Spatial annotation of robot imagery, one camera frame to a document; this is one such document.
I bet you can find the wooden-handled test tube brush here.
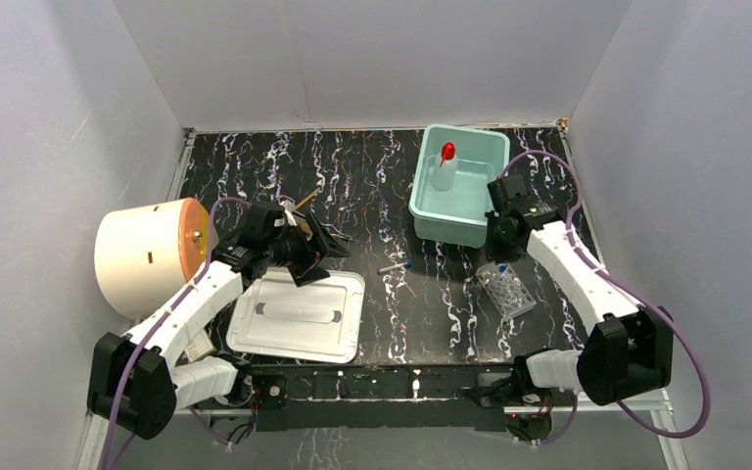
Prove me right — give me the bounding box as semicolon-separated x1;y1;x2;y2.
295;188;321;211

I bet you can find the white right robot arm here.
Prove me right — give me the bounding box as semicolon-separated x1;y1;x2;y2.
486;209;674;405

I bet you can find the light teal plastic bin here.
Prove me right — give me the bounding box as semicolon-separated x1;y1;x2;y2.
408;124;510;249

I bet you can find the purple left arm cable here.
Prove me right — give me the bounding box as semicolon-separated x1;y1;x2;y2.
100;197;252;470

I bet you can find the small white labelled box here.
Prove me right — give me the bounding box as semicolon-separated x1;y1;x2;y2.
184;330;216;362

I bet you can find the cream cylindrical centrifuge drum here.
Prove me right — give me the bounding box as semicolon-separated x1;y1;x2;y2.
94;198;210;320

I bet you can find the blue-capped test tube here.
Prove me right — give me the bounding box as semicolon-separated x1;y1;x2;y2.
377;259;412;275

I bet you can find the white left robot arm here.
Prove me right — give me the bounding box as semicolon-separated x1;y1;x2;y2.
86;202;351;440

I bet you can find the clear test tube rack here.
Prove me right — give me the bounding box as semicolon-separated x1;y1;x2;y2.
476;262;537;321

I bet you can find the white plastic bin lid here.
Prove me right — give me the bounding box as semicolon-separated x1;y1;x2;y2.
225;269;365;364

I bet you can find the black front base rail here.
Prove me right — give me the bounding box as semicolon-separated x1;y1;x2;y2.
251;364;555;432

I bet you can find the white red-capped wash bottle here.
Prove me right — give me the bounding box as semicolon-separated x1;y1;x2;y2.
431;142;458;191

